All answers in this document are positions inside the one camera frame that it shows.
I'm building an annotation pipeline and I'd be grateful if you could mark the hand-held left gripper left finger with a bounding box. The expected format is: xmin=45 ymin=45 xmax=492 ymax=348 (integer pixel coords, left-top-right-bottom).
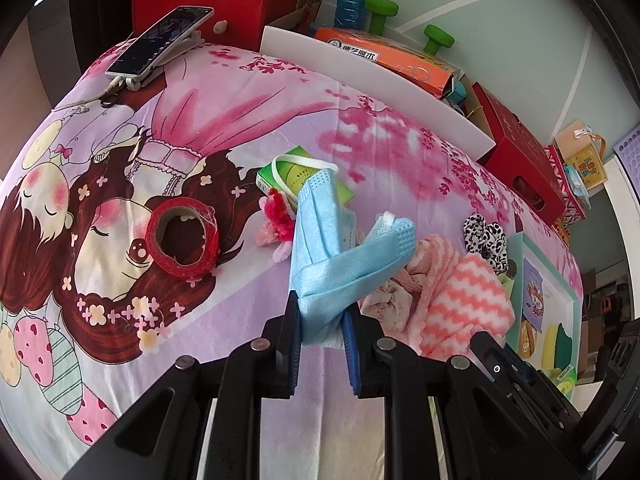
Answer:
xmin=65 ymin=290 xmax=305 ymax=480

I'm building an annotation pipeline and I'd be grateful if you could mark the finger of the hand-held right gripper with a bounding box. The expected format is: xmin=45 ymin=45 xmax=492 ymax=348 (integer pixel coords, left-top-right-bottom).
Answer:
xmin=470 ymin=331 xmax=583 ymax=456
xmin=502 ymin=342 xmax=568 ymax=401

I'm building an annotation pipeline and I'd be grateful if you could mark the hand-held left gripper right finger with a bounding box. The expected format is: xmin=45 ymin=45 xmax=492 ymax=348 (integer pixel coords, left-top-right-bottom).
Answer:
xmin=341 ymin=305 xmax=586 ymax=480

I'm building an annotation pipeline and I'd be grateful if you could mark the green tissue packet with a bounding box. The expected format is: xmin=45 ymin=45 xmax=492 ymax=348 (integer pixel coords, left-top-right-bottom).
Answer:
xmin=256 ymin=146 xmax=353 ymax=208
xmin=552 ymin=365 xmax=578 ymax=396

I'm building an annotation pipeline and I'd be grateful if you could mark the green yellow scouring sponge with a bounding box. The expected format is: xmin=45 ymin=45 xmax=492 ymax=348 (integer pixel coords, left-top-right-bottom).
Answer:
xmin=540 ymin=321 xmax=576 ymax=376

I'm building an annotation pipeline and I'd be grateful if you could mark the pale pink fuzzy cloth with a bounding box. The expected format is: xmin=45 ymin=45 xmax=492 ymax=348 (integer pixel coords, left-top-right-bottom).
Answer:
xmin=360 ymin=250 xmax=426 ymax=333

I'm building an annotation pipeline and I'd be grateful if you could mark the purple baby wipes packet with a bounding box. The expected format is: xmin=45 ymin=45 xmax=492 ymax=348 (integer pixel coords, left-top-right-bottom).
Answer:
xmin=522 ymin=255 xmax=548 ymax=331

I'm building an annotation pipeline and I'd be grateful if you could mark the pink white striped towel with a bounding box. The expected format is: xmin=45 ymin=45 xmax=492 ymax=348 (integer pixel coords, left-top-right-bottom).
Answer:
xmin=407 ymin=234 xmax=516 ymax=361

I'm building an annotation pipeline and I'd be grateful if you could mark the light green cloth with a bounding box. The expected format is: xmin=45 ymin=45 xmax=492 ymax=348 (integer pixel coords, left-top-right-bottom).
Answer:
xmin=497 ymin=260 xmax=521 ymax=296

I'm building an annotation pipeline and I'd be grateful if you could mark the blue face mask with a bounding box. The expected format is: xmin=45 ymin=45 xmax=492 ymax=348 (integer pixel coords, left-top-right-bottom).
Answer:
xmin=272 ymin=154 xmax=417 ymax=347

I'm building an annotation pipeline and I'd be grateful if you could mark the teal rimmed box lid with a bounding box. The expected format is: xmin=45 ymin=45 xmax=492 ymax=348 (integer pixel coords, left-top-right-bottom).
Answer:
xmin=505 ymin=232 xmax=583 ymax=386

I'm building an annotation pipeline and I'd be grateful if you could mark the leopard print scrunchie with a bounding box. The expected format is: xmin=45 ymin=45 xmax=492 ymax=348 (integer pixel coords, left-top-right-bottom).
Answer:
xmin=462 ymin=214 xmax=510 ymax=273

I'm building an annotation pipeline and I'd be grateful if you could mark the red pink fuzzy hair tie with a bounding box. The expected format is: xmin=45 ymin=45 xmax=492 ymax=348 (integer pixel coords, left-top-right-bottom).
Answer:
xmin=256 ymin=189 xmax=298 ymax=263

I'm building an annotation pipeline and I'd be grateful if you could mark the red tape roll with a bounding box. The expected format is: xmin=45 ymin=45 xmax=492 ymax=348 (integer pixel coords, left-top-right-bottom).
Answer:
xmin=145 ymin=197 xmax=221 ymax=278

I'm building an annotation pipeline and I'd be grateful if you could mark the red white patterned box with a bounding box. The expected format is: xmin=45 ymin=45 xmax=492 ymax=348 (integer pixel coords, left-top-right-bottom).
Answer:
xmin=545 ymin=145 xmax=588 ymax=223

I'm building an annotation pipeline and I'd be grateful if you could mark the light blue packet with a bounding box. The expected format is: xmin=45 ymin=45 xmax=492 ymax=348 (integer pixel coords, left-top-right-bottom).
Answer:
xmin=565 ymin=164 xmax=591 ymax=198

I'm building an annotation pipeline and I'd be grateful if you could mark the purple perforated basket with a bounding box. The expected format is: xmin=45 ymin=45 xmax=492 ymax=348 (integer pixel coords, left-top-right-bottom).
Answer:
xmin=612 ymin=127 xmax=640 ymax=201

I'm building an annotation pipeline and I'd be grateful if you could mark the red gift box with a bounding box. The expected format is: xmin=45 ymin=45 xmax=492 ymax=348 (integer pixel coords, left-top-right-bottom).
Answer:
xmin=470 ymin=82 xmax=568 ymax=226

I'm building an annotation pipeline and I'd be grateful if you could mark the white foam board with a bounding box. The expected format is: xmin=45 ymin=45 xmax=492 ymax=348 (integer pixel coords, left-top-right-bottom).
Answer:
xmin=260 ymin=25 xmax=497 ymax=158

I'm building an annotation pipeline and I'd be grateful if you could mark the orange cardboard box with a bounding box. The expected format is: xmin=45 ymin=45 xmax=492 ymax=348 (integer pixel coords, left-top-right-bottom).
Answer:
xmin=314 ymin=27 xmax=461 ymax=101

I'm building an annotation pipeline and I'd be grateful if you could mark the white phone stand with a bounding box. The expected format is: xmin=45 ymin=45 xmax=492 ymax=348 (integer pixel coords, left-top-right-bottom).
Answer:
xmin=115 ymin=30 xmax=206 ymax=92

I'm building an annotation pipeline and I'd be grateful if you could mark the green dumbbell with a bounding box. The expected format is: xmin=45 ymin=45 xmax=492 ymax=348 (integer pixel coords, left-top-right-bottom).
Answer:
xmin=364 ymin=0 xmax=399 ymax=35
xmin=422 ymin=24 xmax=456 ymax=55

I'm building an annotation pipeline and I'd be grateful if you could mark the smartphone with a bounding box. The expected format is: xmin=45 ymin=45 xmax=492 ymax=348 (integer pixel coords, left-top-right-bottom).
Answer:
xmin=105 ymin=6 xmax=216 ymax=80

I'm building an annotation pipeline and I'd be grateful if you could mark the blue liquid plastic bottle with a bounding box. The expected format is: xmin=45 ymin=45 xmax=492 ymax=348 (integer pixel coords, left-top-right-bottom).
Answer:
xmin=334 ymin=0 xmax=368 ymax=31

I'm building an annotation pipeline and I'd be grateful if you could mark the dark red paper bag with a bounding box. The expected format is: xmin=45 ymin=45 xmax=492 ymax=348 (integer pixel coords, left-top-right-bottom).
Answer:
xmin=270 ymin=0 xmax=326 ymax=36

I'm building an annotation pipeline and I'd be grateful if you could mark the red felt handbag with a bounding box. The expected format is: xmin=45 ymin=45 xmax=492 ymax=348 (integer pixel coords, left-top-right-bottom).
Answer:
xmin=131 ymin=0 xmax=273 ymax=53

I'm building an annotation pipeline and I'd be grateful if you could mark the brown wooden cabinet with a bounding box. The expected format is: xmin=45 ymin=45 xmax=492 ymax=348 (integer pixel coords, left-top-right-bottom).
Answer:
xmin=0 ymin=5 xmax=86 ymax=181

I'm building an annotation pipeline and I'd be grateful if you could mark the black cabinet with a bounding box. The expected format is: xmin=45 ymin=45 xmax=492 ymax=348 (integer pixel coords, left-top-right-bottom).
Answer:
xmin=65 ymin=0 xmax=136 ymax=61

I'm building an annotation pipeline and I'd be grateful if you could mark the yellow gift box with handle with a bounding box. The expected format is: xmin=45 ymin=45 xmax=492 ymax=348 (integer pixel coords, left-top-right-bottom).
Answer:
xmin=554 ymin=120 xmax=607 ymax=191

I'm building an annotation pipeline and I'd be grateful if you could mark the white charging cable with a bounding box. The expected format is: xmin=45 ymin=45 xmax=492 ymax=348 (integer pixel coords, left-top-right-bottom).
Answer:
xmin=52 ymin=77 xmax=123 ymax=113

